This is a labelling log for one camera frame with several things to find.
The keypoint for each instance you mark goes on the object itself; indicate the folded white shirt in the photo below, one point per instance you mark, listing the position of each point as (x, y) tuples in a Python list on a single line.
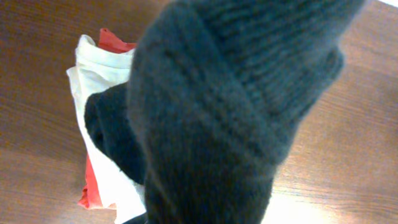
[(131, 202)]

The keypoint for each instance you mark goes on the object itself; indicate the folded red shirt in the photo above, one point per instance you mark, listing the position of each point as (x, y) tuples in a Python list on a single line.
[(99, 66)]

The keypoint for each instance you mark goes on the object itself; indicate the black t-shirt white lettering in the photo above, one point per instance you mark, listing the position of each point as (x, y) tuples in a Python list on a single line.
[(216, 93)]

